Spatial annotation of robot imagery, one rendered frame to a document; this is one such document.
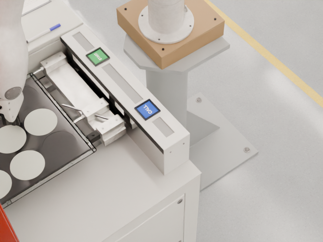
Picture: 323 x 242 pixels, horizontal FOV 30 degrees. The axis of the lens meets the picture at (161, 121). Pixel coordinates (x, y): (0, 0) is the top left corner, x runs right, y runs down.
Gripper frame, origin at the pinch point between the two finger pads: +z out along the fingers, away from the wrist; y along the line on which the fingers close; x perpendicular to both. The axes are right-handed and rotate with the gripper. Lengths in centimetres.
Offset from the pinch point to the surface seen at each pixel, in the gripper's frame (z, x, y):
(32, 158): 2.0, -9.0, -11.1
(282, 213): 92, -91, 32
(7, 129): 1.9, 1.7, -2.6
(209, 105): 90, -51, 84
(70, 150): 2.1, -18.9, -6.3
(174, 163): 6.5, -49.0, -2.4
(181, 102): 41, -43, 46
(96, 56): -4.5, -19.4, 24.7
